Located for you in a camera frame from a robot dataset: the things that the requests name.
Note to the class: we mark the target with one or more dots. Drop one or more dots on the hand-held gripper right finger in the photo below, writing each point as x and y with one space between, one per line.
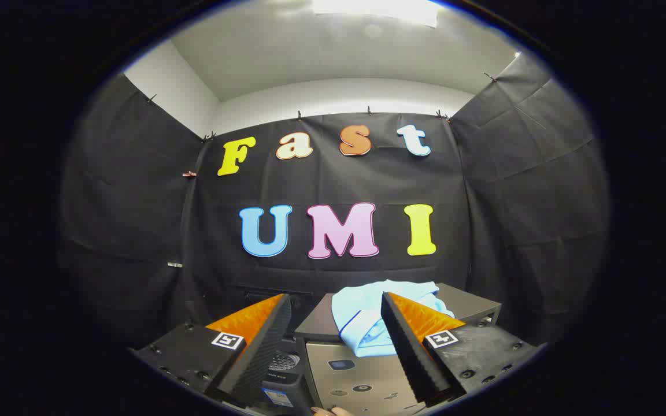
408 352

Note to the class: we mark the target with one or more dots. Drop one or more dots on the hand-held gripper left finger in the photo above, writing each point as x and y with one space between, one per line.
263 352

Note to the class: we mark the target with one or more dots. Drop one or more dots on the light blue button shirt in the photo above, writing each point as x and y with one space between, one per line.
362 315

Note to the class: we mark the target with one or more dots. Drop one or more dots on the row of black backdrop clips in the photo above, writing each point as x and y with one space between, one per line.
299 116

